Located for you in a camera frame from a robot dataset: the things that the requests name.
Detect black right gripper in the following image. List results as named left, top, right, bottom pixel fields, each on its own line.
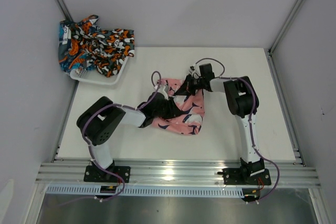
left=175, top=73, right=205, bottom=96

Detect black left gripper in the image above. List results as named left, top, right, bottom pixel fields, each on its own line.
left=153, top=97, right=183, bottom=120

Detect pink shark print shorts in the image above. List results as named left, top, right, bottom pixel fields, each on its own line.
left=151, top=78, right=205, bottom=135

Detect orange camouflage shorts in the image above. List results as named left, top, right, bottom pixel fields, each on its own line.
left=68, top=15, right=135, bottom=78

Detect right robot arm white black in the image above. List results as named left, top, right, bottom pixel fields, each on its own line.
left=175, top=63, right=266, bottom=184

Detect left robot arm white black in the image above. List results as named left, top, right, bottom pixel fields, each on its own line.
left=76, top=92, right=183, bottom=182

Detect blue orange patterned shorts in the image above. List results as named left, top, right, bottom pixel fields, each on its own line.
left=58, top=20, right=91, bottom=74

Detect white plastic basket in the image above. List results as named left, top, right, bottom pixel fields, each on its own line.
left=69, top=58, right=128, bottom=86

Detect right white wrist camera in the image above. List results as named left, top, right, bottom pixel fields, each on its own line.
left=188, top=63, right=201, bottom=79

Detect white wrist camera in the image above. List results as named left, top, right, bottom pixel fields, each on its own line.
left=154, top=80, right=170, bottom=100
left=188, top=63, right=201, bottom=79

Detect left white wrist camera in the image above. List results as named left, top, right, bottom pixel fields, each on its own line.
left=154, top=80, right=170, bottom=100

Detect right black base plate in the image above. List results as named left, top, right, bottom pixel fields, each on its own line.
left=222, top=168, right=271, bottom=186

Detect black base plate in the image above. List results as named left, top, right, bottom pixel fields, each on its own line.
left=83, top=165, right=131, bottom=183
left=222, top=168, right=271, bottom=186

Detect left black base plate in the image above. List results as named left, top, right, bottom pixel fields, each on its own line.
left=83, top=165, right=131, bottom=183

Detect aluminium mounting rail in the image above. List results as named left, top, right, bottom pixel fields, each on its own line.
left=36, top=159, right=321, bottom=188

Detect white slotted cable duct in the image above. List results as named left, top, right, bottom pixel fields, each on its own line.
left=46, top=184, right=244, bottom=198

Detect right aluminium frame post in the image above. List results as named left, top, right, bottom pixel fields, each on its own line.
left=268, top=0, right=306, bottom=56

